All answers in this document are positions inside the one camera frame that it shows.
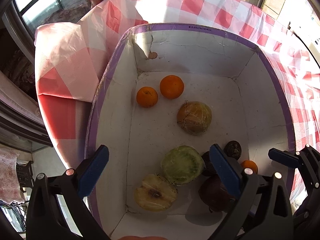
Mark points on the dark passion fruit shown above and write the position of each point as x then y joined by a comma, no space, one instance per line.
233,149

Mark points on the dark window frame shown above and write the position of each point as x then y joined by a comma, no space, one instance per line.
22,127

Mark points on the purple white cardboard box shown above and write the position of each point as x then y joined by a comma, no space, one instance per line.
228,73

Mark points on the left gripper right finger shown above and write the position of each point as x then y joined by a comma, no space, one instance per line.
261,209

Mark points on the large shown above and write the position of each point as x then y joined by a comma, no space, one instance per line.
171,87

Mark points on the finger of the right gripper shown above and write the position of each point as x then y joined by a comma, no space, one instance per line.
284,158
309,167

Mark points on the green fruit half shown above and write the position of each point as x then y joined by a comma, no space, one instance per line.
182,164

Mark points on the dark red fruit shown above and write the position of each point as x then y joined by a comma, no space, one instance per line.
212,192

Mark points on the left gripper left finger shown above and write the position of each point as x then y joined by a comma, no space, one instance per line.
57,209

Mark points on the yellow apple half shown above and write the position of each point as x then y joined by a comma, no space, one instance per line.
155,193

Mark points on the red white checkered tablecloth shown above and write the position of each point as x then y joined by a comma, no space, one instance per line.
70,60

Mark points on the wrapped brown green fruit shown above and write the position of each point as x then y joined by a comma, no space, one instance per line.
194,117

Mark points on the small orange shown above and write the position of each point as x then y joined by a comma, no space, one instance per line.
147,97

